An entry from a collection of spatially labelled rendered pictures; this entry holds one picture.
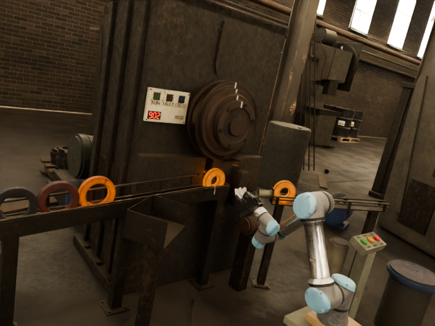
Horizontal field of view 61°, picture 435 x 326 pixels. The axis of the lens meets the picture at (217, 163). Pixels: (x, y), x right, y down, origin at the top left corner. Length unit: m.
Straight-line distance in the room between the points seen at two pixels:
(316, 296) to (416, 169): 2.90
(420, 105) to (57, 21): 6.31
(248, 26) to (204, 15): 0.33
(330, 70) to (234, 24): 7.72
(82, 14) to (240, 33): 6.04
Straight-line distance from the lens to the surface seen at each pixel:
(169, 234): 1.83
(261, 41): 2.48
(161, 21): 2.05
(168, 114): 2.10
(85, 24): 8.18
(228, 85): 2.14
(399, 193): 4.55
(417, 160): 4.48
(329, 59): 10.00
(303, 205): 1.74
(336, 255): 2.47
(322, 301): 1.78
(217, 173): 2.29
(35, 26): 7.93
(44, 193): 1.85
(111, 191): 1.96
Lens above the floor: 1.39
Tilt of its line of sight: 14 degrees down
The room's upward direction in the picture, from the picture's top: 11 degrees clockwise
